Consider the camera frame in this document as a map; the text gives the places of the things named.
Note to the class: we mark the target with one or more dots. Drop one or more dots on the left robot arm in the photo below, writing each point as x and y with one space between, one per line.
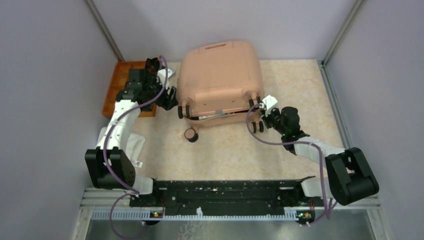
108 164

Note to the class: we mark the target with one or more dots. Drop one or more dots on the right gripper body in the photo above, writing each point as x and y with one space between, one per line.
273 119

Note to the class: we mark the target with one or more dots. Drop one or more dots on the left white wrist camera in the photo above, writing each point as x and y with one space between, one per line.
163 73

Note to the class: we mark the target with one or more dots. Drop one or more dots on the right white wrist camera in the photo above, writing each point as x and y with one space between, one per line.
268 104

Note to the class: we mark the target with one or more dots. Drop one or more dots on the white cloth under left arm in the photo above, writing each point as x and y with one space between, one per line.
134 148

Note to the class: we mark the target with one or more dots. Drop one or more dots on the wooden compartment tray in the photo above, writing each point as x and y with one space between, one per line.
125 78

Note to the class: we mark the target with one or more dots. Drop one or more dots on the rolled dark tie top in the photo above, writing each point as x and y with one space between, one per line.
152 64

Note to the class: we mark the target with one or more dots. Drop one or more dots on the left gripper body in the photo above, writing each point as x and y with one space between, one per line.
164 101

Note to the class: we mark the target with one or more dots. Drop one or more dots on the pink suitcase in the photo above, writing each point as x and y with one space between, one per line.
217 85

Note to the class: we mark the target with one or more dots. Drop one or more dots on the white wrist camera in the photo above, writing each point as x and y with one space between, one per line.
268 104
163 73

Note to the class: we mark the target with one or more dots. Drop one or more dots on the aluminium rail frame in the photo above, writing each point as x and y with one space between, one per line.
107 215

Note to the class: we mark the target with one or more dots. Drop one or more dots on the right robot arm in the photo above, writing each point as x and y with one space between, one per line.
349 175

